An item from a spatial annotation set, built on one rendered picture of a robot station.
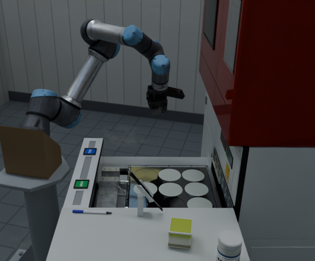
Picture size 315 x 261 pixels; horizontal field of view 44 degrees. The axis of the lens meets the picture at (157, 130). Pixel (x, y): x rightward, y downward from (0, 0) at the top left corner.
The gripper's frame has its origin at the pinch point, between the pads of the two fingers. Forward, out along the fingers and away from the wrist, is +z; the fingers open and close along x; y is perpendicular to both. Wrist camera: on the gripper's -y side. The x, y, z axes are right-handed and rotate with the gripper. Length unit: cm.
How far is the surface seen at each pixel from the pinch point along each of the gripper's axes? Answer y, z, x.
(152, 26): -56, 109, -194
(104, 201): 37, -1, 39
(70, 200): 50, -13, 41
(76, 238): 49, -23, 60
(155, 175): 12.6, 4.0, 30.1
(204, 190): -4.1, -1.2, 45.6
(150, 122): -40, 194, -139
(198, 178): -5.0, 2.8, 37.3
